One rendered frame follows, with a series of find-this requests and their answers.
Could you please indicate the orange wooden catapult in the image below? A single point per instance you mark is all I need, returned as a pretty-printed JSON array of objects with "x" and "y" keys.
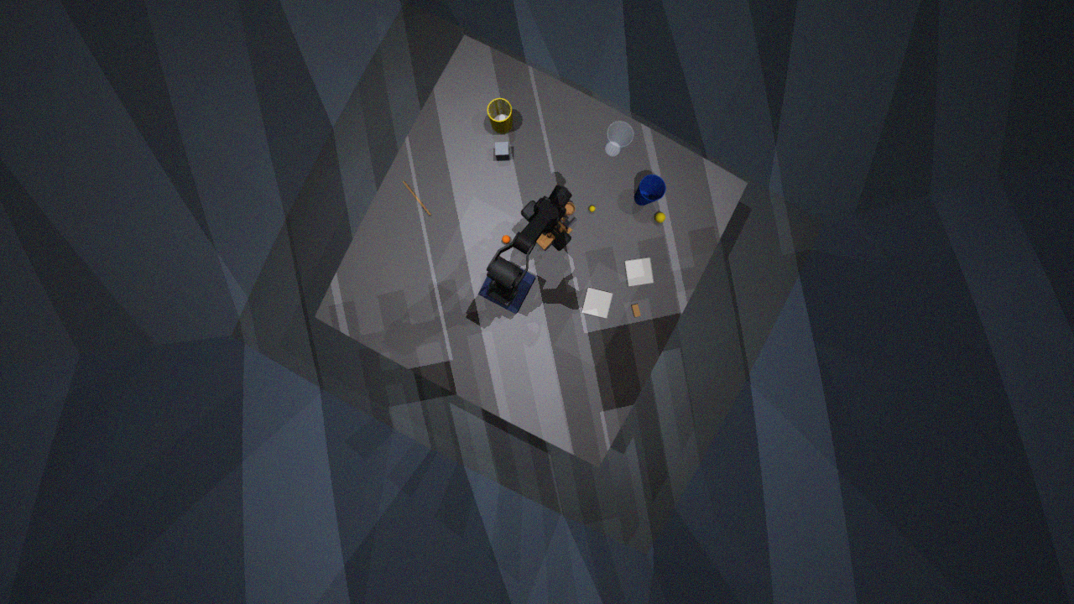
[{"x": 545, "y": 241}]

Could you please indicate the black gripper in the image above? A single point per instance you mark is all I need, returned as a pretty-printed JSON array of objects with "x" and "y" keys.
[{"x": 560, "y": 239}]

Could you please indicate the dark blue cup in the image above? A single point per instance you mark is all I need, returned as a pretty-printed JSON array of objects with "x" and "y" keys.
[{"x": 651, "y": 188}]

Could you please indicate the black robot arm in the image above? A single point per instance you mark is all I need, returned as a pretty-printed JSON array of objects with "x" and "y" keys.
[{"x": 506, "y": 276}]

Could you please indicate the white flat square slab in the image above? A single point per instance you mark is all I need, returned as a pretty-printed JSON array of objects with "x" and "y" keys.
[
  {"x": 597, "y": 302},
  {"x": 638, "y": 271}
]

